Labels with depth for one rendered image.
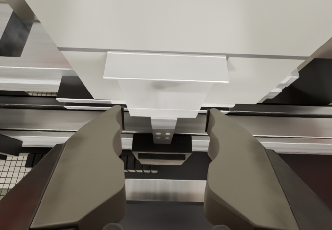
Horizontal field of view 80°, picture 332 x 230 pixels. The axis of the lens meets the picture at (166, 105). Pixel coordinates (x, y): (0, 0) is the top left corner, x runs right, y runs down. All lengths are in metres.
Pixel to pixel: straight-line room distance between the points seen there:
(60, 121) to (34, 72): 0.26
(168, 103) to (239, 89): 0.07
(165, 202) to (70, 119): 0.36
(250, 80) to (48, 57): 0.21
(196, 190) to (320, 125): 0.44
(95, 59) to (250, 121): 0.42
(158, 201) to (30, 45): 0.22
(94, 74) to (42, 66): 0.09
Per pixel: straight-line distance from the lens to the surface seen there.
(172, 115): 0.25
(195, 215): 0.21
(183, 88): 0.19
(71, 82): 0.26
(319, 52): 0.43
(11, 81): 0.32
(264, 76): 0.19
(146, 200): 0.22
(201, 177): 0.74
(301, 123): 0.58
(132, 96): 0.21
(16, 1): 0.29
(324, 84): 0.67
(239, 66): 0.17
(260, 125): 0.53
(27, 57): 0.28
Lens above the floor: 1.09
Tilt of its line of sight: 23 degrees down
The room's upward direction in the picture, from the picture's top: 179 degrees counter-clockwise
